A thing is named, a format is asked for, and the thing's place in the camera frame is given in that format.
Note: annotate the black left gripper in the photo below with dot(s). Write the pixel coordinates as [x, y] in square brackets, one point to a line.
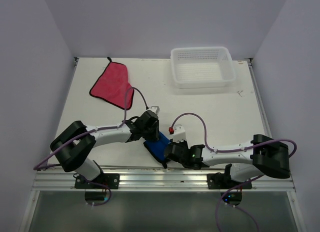
[155, 135]

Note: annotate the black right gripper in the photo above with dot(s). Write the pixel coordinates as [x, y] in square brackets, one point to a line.
[181, 143]

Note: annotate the blue microfiber towel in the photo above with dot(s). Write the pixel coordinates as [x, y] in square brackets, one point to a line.
[157, 149]

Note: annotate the red microfiber towel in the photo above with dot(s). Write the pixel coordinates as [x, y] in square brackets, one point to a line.
[112, 84]

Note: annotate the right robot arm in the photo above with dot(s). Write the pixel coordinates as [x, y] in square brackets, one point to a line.
[260, 156]

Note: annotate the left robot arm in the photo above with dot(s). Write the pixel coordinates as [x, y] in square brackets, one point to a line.
[72, 147]

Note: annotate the white perforated plastic basket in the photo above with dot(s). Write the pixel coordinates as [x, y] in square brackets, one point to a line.
[202, 67]

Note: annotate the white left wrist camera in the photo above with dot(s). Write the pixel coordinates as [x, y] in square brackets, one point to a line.
[154, 109]

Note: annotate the red cable connector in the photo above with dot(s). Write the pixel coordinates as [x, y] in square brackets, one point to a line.
[171, 130]

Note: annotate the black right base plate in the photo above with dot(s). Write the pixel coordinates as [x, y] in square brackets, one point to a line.
[220, 181]

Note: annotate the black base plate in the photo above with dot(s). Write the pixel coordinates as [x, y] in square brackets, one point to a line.
[111, 180]
[220, 181]

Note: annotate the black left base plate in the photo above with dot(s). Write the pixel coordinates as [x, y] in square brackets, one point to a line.
[111, 180]

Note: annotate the aluminium mounting rail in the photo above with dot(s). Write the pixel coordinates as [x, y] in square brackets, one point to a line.
[131, 179]

